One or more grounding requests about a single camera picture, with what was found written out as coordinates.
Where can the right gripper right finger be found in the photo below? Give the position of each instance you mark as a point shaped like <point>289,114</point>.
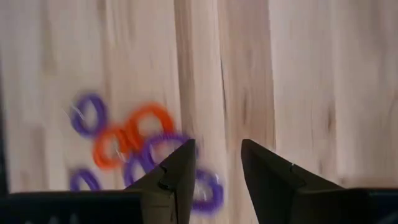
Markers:
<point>264,186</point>

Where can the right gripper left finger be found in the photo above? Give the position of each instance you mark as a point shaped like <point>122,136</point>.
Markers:
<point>174,193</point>

